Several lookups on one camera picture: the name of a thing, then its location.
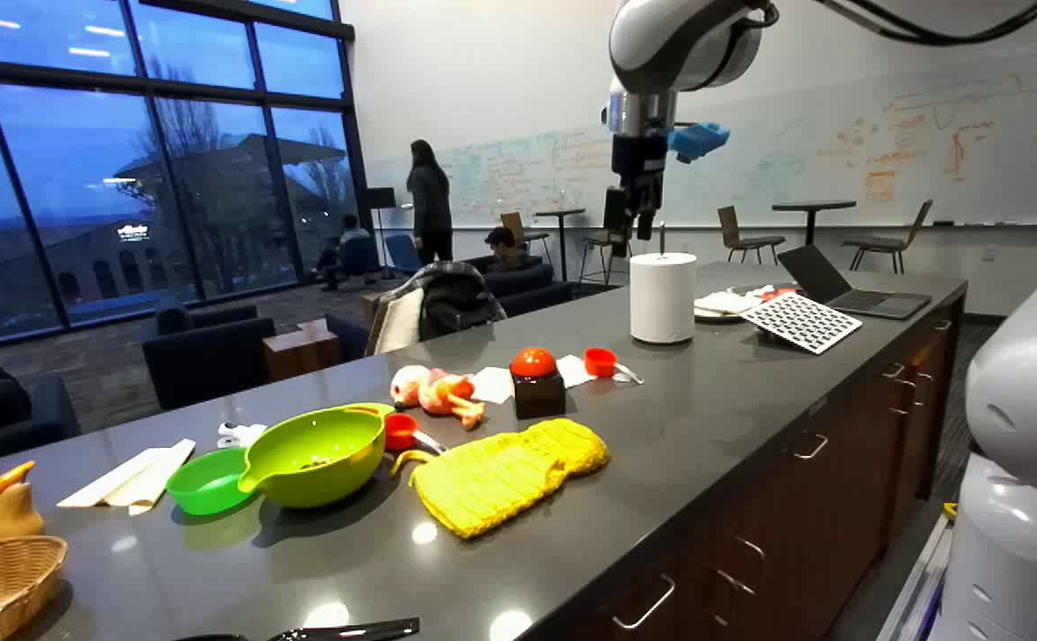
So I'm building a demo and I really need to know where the small green plastic bowl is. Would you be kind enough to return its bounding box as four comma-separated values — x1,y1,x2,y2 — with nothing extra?
165,447,260,519

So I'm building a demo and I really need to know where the dark blue armchair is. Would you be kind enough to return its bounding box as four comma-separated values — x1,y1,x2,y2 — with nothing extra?
140,301,277,415

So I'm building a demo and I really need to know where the red toy tomato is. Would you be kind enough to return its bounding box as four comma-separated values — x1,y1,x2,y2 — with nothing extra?
506,347,559,386

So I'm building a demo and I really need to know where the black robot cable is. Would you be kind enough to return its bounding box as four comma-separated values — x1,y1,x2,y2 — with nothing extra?
816,0,1037,49

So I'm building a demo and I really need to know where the white folded napkin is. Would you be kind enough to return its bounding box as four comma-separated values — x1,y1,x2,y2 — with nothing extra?
53,436,201,519

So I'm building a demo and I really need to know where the large lime green bowl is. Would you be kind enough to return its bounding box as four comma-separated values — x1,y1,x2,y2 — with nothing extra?
235,403,391,513

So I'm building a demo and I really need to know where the small clear plastic piece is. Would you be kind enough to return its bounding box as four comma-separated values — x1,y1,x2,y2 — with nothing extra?
213,422,271,452

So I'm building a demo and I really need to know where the seated person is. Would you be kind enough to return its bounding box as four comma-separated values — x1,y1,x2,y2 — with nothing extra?
314,212,381,296

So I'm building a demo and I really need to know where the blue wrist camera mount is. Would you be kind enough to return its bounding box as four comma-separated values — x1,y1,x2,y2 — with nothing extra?
668,117,733,166

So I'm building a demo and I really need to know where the white paper towel roll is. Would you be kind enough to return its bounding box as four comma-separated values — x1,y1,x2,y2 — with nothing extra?
628,250,703,348

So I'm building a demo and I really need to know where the black metal utensil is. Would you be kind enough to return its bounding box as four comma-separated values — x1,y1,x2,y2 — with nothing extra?
176,612,424,641

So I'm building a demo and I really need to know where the tan wooden scoop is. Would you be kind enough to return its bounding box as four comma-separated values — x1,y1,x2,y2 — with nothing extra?
0,476,51,549

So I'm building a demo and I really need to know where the dark sofa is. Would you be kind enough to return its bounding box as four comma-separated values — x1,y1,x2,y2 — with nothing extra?
0,352,82,473

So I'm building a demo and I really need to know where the white dish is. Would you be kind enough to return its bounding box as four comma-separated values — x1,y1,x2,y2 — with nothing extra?
691,283,780,329

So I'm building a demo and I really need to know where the dark open laptop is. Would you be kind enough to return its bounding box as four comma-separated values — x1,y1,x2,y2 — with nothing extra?
772,242,934,324

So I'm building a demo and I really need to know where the orange and white plush toy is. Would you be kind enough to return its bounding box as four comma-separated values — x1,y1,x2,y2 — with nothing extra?
386,361,491,436

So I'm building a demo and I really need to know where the blue lounge sofa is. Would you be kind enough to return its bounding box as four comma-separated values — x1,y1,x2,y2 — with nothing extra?
468,253,559,312

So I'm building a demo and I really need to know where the white computer keyboard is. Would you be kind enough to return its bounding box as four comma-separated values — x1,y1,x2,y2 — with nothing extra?
738,290,866,361

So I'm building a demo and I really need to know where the standing person in dark clothes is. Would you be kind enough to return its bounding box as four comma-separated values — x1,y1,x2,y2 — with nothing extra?
401,137,457,267

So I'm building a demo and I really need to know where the black square box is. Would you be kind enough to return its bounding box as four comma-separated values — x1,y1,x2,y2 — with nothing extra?
511,374,571,425

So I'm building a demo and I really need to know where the dark wood counter cabinet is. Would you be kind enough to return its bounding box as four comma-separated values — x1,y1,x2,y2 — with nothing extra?
529,304,973,641

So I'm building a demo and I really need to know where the brown café chair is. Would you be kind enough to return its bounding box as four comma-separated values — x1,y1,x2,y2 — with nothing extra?
840,196,937,277
713,203,789,267
586,228,639,284

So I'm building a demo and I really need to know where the yellow knitted cloth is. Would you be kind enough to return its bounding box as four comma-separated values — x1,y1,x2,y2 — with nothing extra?
407,418,616,544

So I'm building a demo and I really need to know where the large glass window wall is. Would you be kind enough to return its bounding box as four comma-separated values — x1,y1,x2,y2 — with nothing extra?
0,0,366,352

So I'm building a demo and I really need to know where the red measuring cup white handle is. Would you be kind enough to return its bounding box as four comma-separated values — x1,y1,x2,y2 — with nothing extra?
580,347,645,390
381,410,447,458

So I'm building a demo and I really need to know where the white paper sheet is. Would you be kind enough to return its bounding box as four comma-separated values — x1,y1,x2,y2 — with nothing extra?
468,352,600,406

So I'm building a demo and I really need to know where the round high table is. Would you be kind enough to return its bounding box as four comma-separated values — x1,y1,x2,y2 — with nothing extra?
531,208,589,284
771,200,859,250

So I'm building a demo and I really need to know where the brown box side table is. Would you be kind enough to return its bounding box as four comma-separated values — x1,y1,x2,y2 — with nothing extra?
260,318,344,386

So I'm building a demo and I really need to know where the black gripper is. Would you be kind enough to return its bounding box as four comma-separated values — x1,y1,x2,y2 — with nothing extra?
605,126,669,246

